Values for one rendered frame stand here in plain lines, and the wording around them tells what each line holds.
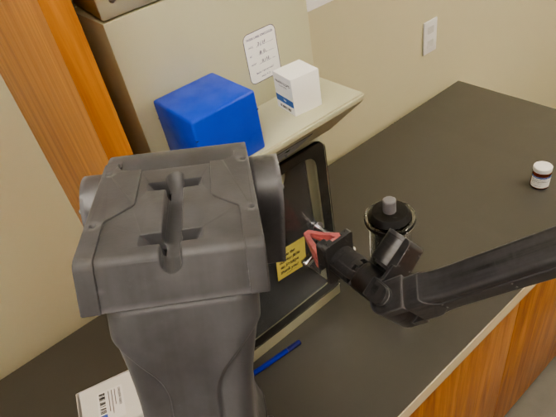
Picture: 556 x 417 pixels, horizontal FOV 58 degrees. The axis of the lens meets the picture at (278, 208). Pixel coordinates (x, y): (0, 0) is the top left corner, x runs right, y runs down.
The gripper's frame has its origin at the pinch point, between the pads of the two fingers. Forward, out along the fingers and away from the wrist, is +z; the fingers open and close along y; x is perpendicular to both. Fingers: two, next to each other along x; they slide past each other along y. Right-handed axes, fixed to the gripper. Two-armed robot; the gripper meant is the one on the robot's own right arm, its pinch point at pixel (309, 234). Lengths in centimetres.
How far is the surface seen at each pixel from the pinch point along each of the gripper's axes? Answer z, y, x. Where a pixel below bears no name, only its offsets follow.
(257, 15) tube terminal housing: 4.8, 42.5, -0.2
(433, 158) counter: 21, -30, -65
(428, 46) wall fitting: 48, -13, -95
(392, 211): -5.3, -3.0, -18.1
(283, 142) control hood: -7.4, 29.5, 7.1
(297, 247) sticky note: 1.5, -3.3, 2.2
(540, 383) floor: -26, -122, -78
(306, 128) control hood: -7.2, 29.4, 2.5
